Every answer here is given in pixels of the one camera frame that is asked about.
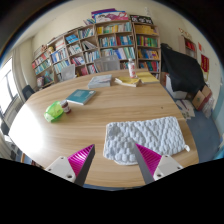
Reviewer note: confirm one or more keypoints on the yellow flat book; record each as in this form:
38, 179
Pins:
147, 77

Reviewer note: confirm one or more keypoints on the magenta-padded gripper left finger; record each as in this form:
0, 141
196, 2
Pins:
80, 160

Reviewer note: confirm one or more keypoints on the grey plain chair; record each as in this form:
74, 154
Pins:
68, 72

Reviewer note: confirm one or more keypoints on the brown cardboard box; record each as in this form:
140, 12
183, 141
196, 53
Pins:
201, 97

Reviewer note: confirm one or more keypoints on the wooden bookshelf with books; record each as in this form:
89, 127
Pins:
113, 40

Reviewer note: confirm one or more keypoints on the papers on floor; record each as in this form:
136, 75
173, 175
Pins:
186, 108

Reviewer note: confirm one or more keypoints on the yellow open book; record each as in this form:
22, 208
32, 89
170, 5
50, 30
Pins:
127, 81

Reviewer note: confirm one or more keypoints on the white bottle with red label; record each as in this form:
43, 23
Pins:
132, 68

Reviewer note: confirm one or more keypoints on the grey mesh chair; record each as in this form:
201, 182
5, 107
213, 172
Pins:
106, 63

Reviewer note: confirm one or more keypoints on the black cloth cover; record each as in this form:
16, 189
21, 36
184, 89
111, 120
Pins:
183, 70

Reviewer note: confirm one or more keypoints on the green plastic bag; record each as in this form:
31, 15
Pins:
53, 112

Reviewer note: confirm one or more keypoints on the teal book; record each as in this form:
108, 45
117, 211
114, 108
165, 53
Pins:
80, 96

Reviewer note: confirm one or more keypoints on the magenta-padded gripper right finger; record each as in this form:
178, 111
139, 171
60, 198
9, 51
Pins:
150, 160

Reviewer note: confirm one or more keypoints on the white box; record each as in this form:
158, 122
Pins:
173, 90

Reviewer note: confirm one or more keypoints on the grey book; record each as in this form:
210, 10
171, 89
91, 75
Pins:
100, 81

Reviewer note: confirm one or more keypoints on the small wooden wall shelf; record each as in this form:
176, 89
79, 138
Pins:
188, 46

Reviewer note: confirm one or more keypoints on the red wall poster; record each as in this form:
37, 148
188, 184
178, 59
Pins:
205, 63

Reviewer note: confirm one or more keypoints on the dark office chair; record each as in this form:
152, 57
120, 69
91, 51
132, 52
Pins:
28, 91

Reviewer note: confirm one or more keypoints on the white textured towel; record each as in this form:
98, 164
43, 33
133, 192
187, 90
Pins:
146, 136

